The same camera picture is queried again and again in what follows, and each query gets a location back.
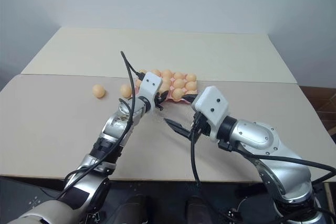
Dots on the pink egg carton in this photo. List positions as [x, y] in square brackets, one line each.
[170, 98]

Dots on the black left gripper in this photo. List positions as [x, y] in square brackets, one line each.
[157, 100]

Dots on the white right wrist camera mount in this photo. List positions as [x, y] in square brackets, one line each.
[212, 104]

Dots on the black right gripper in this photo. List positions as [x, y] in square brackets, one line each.
[200, 128]

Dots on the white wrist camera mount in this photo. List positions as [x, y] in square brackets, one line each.
[212, 104]
[149, 83]

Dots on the dark rounded shape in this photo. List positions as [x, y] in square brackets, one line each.
[196, 209]

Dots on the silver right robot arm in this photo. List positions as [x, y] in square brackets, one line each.
[262, 134]

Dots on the orange egg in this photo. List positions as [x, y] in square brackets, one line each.
[126, 90]
[165, 88]
[179, 83]
[166, 81]
[178, 93]
[179, 75]
[167, 73]
[191, 77]
[99, 91]
[191, 85]
[156, 72]

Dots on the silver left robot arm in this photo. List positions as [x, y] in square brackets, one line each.
[115, 127]

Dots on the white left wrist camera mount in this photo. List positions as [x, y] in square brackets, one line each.
[149, 83]

